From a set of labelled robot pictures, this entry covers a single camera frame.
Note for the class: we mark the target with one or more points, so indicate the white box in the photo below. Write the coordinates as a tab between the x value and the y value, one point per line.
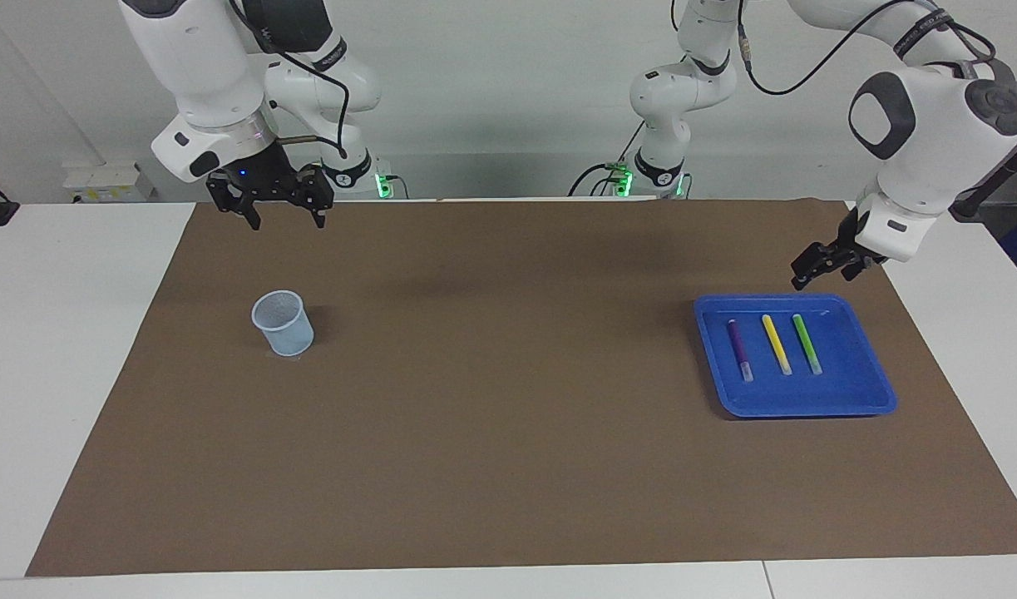
109	179

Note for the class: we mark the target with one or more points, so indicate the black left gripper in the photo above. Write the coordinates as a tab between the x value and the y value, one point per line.
849	241

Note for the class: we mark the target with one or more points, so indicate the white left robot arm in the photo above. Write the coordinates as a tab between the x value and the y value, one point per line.
932	141

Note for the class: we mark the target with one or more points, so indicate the purple marker pen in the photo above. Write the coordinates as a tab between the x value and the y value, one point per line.
738	349

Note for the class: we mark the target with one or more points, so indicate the yellow marker pen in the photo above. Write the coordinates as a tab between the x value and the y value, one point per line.
776	344

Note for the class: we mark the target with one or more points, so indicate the brown table mat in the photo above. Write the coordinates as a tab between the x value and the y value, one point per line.
508	416

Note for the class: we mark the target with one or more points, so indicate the blue plastic tray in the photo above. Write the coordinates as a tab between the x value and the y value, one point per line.
849	383

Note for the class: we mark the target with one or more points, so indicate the black stand pole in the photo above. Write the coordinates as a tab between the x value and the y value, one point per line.
994	179

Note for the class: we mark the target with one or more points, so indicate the green lit base connector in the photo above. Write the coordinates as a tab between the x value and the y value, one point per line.
382	185
683	186
623	179

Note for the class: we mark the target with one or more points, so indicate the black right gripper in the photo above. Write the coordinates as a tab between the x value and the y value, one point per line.
263	175

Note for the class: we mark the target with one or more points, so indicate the green marker pen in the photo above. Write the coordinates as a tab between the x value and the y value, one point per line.
806	343

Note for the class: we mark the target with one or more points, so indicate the translucent plastic cup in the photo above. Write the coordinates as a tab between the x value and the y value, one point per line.
288	333

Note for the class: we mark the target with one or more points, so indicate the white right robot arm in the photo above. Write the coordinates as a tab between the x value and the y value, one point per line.
200	66

